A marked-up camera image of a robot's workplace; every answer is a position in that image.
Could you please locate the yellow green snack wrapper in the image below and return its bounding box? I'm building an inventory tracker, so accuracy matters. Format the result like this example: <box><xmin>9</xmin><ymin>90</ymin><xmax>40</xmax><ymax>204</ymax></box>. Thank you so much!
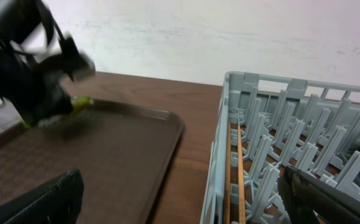
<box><xmin>21</xmin><ymin>96</ymin><xmax>93</xmax><ymax>129</ymax></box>

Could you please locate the grey dishwasher rack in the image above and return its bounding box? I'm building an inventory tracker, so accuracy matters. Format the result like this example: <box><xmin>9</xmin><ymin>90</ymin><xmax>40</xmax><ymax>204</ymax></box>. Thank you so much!
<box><xmin>200</xmin><ymin>72</ymin><xmax>360</xmax><ymax>223</ymax></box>

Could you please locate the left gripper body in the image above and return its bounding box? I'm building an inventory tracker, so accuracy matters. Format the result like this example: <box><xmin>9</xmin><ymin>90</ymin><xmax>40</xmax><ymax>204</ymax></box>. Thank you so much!
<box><xmin>8</xmin><ymin>60</ymin><xmax>73</xmax><ymax>124</ymax></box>

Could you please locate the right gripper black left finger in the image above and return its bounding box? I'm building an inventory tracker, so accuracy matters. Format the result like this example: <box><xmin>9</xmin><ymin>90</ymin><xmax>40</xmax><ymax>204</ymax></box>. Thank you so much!
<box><xmin>0</xmin><ymin>169</ymin><xmax>85</xmax><ymax>224</ymax></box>

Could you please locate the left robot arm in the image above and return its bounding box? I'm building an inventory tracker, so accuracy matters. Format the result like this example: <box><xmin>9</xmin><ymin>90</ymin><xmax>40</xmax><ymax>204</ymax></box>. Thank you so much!
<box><xmin>0</xmin><ymin>0</ymin><xmax>79</xmax><ymax>125</ymax></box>

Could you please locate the brown serving tray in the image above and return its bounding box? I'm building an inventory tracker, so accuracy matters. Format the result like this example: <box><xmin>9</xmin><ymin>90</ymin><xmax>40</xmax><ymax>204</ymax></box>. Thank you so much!
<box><xmin>0</xmin><ymin>100</ymin><xmax>184</xmax><ymax>223</ymax></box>

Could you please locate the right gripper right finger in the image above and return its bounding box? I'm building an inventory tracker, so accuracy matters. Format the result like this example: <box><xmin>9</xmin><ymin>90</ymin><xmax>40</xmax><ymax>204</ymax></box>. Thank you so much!
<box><xmin>278</xmin><ymin>166</ymin><xmax>360</xmax><ymax>224</ymax></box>

